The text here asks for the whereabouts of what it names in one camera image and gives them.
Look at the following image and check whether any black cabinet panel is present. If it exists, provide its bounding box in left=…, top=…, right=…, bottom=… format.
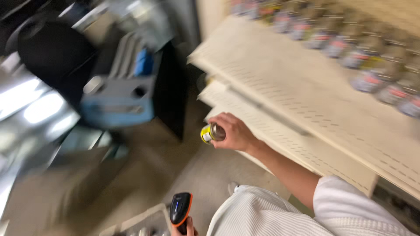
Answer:
left=153, top=41, right=188, bottom=142

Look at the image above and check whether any cream perforated shelf unit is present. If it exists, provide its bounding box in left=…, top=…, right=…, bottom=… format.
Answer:
left=186, top=0, right=420, bottom=201

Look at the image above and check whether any person's right hand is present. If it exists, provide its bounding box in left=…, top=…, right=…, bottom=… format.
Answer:
left=208, top=112, right=260, bottom=152

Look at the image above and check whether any black bag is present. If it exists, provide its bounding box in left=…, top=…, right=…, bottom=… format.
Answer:
left=17, top=21, right=98, bottom=110

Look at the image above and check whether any person's left hand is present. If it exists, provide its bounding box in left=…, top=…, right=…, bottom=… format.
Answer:
left=171, top=216, right=199, bottom=236

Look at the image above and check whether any row of labelled jars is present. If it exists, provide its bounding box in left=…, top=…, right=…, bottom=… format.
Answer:
left=229, top=0, right=420, bottom=119

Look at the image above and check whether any white ribbed shirt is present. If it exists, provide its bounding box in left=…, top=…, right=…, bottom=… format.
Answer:
left=206, top=175, right=418, bottom=236

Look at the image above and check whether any yellow label glass jar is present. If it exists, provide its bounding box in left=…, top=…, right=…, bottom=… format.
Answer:
left=200, top=123, right=226, bottom=145

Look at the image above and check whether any black orange barcode scanner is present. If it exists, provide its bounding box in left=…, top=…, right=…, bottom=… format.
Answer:
left=169, top=192, right=193, bottom=235

